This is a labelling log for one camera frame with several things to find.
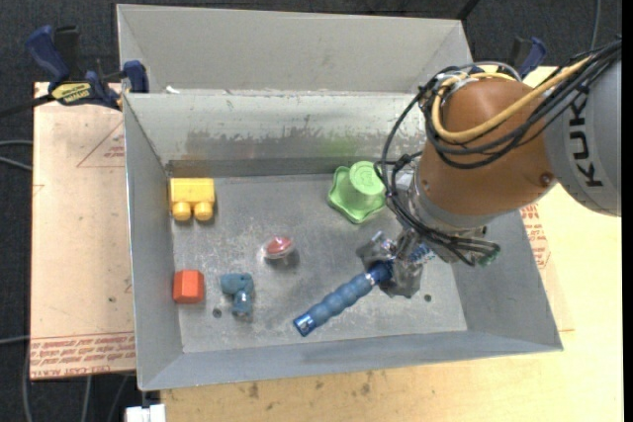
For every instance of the red and clear spinning top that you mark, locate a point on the red and clear spinning top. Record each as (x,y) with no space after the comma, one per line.
(278,248)

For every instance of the yellow toy building block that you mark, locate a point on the yellow toy building block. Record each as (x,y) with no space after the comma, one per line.
(190,193)

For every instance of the brown cardboard board red print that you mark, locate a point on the brown cardboard board red print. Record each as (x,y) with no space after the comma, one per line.
(79,222)

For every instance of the grey metal bin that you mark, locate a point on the grey metal bin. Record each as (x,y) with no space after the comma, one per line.
(297,232)

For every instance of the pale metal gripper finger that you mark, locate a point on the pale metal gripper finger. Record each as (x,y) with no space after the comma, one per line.
(405,282)
(375,248)

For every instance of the green plastic cup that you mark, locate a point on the green plastic cup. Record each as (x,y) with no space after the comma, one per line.
(357,193)

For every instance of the orange-red block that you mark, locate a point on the orange-red block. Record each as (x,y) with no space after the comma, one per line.
(188,286)

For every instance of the blue-grey toy piece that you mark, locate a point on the blue-grey toy piece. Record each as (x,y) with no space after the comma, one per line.
(240,289)

